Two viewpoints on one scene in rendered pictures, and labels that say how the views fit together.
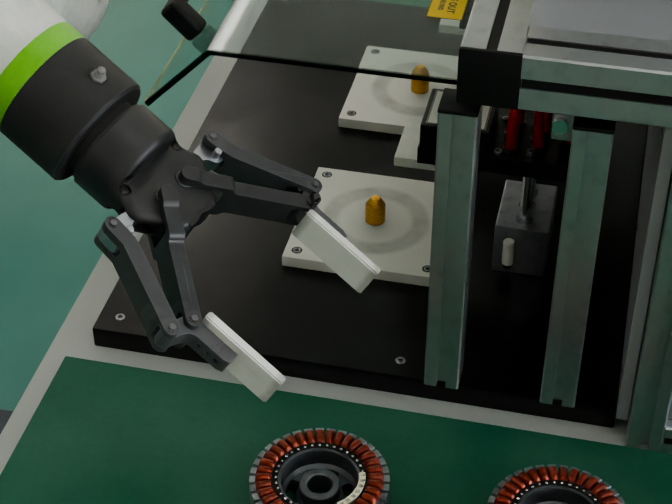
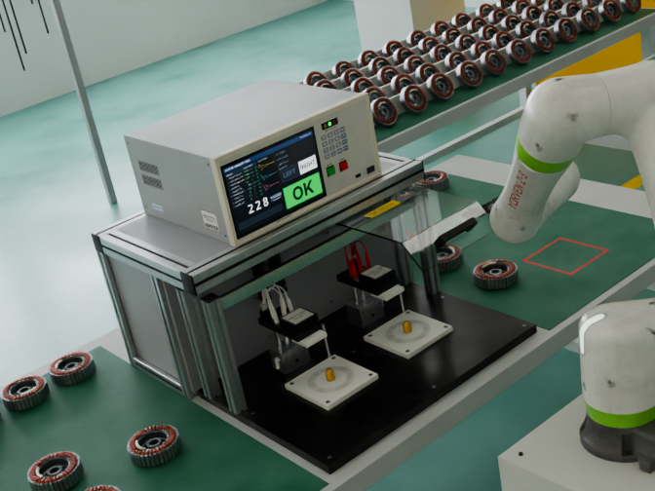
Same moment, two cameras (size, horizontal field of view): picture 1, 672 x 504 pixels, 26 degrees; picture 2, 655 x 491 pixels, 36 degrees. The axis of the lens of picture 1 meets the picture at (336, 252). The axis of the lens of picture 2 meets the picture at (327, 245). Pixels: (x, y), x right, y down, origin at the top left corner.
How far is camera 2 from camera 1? 306 cm
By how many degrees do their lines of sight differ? 106
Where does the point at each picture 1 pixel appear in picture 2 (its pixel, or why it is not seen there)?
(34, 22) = not seen: hidden behind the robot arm
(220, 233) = (465, 345)
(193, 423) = (518, 304)
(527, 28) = (399, 164)
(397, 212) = (397, 331)
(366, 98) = (357, 380)
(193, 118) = (430, 414)
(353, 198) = (406, 340)
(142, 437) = (537, 303)
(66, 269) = not seen: outside the picture
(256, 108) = (404, 396)
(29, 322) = not seen: outside the picture
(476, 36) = (414, 163)
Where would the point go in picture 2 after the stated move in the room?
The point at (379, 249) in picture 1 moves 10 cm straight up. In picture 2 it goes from (416, 321) to (410, 284)
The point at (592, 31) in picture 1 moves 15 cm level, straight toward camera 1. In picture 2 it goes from (383, 162) to (425, 140)
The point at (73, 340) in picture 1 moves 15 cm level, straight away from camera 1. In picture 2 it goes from (543, 335) to (529, 370)
